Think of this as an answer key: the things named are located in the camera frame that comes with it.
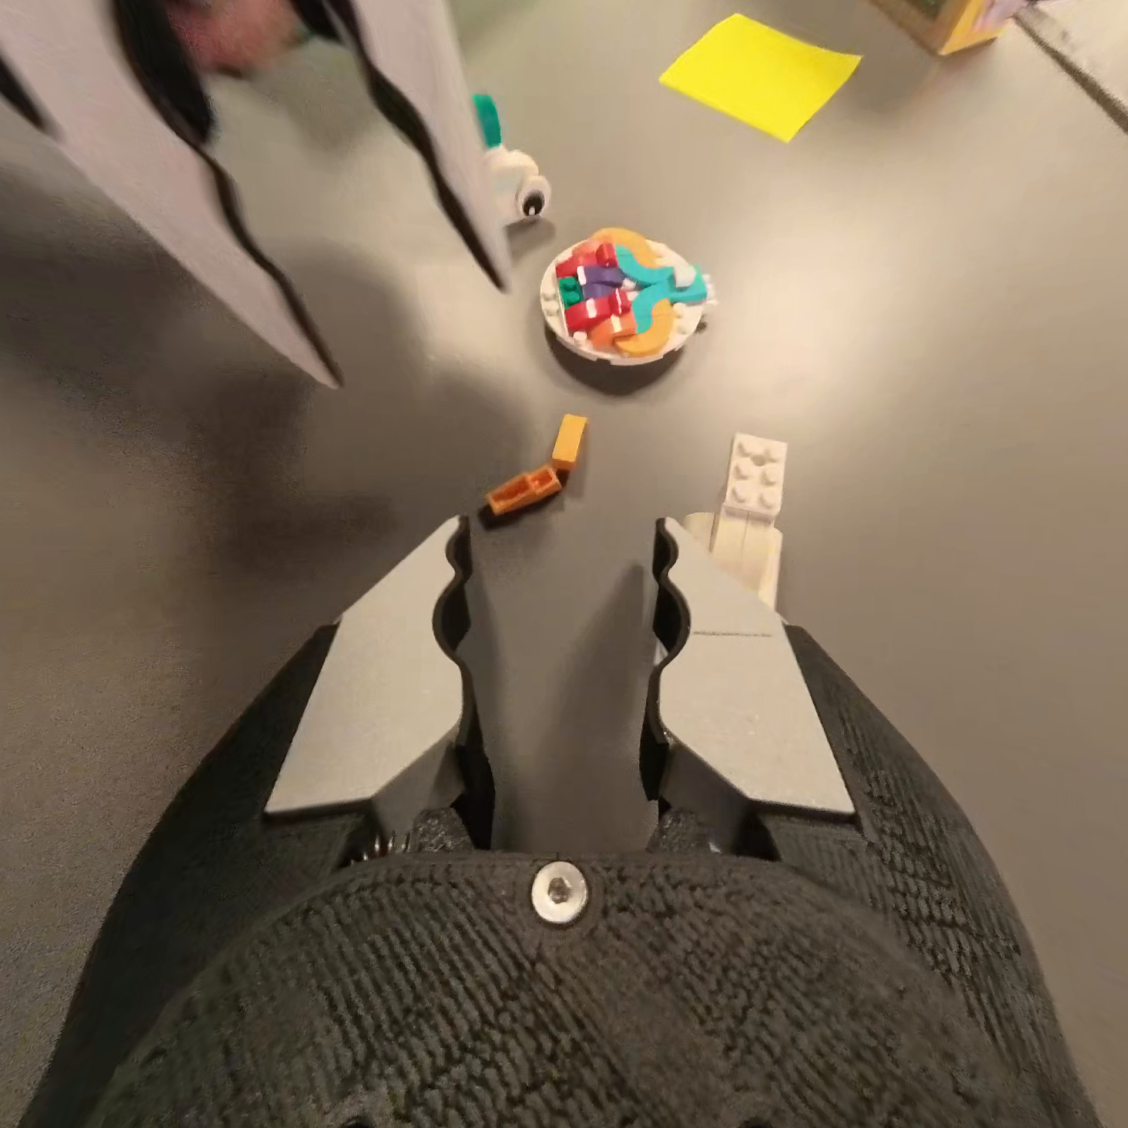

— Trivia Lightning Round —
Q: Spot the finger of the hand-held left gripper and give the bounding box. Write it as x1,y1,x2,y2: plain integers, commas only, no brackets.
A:
326,0,516,294
0,0,344,390

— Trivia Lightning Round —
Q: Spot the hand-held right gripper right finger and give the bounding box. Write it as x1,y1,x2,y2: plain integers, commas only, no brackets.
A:
639,517,857,817

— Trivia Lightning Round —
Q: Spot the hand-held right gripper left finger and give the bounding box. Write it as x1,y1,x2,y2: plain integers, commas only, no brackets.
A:
264,515,492,817

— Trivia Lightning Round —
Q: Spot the white lego unicorn head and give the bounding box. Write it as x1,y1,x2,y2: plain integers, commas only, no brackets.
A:
469,92,552,224

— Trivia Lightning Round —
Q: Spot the white lego wing plate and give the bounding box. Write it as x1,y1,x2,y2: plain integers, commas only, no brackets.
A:
681,432,791,612

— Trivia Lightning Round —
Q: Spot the round white lego base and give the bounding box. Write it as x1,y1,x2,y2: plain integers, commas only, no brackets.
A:
537,227,717,365

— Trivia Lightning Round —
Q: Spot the dark orange lego plate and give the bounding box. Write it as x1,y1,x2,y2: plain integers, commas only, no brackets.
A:
482,467,564,519

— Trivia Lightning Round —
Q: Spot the yellow lego box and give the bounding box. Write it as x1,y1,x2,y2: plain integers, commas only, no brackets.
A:
867,0,1007,59

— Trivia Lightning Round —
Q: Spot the person's left hand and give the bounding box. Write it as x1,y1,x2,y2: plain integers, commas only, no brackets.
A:
174,0,302,79

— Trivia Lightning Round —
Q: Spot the yellow sticky note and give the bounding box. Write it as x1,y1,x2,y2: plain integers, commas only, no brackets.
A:
657,12,862,145

